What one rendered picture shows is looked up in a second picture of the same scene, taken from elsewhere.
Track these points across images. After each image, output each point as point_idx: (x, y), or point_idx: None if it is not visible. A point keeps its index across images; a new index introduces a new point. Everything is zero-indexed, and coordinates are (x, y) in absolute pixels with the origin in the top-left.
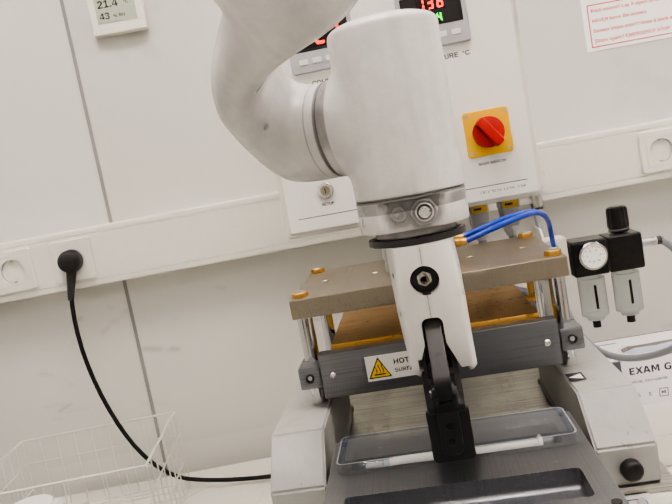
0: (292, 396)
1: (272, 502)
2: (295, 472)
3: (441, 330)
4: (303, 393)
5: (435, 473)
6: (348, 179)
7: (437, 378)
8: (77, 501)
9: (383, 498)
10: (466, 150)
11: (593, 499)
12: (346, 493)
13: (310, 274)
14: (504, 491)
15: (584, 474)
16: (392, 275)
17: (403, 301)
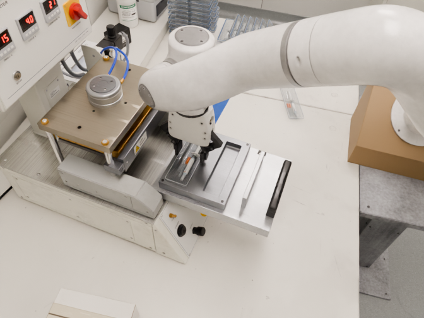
0: (94, 181)
1: (153, 213)
2: (152, 200)
3: (212, 130)
4: (96, 176)
5: (205, 166)
6: (24, 63)
7: (221, 144)
8: None
9: (206, 182)
10: (67, 23)
11: (243, 147)
12: (199, 189)
13: (45, 125)
14: (219, 158)
15: (231, 142)
16: (202, 123)
17: (207, 129)
